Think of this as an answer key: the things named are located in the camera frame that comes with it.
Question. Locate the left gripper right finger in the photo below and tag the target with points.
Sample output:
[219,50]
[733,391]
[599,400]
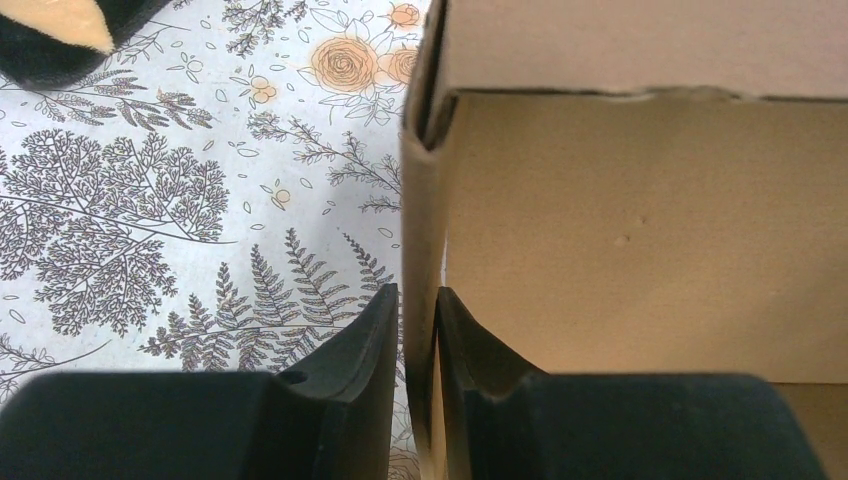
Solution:
[505,418]

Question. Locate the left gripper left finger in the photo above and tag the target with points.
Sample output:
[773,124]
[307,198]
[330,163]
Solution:
[329,416]

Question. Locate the brown cardboard box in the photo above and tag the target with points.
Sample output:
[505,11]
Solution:
[616,187]

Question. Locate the floral patterned table mat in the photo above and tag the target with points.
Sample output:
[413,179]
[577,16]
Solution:
[221,194]

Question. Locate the black floral plush blanket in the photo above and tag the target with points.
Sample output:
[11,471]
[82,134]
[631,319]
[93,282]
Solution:
[52,44]

